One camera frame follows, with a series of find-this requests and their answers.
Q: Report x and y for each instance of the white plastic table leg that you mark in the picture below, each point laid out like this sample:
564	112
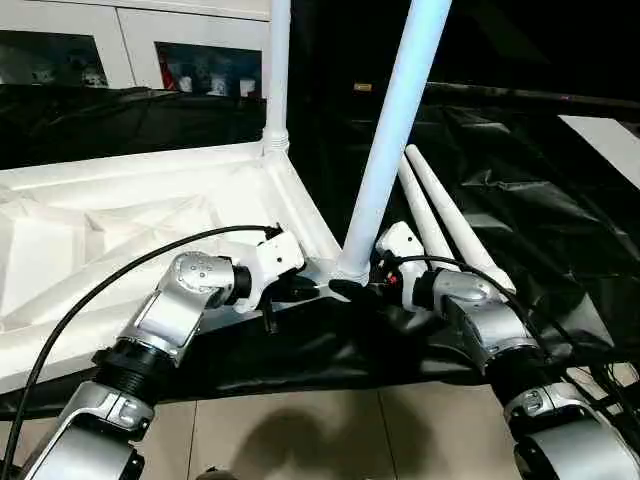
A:
425	215
460	225
400	100
279	75

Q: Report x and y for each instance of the white plastic table top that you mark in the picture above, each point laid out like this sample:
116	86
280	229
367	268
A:
125	210

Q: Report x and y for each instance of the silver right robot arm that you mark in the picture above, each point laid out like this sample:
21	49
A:
480	320

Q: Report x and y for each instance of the small orange tag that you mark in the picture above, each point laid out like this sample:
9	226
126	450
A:
362	86

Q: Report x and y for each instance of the long black rod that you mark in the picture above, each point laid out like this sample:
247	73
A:
525	97

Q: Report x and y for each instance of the white glass-door cabinet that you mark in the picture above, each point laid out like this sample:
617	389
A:
125	30

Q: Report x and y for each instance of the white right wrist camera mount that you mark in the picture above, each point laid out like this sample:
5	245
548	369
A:
402	250

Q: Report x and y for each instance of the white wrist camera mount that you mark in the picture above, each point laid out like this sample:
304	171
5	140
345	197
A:
402	250
272	260

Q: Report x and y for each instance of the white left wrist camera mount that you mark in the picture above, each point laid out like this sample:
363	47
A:
272	260

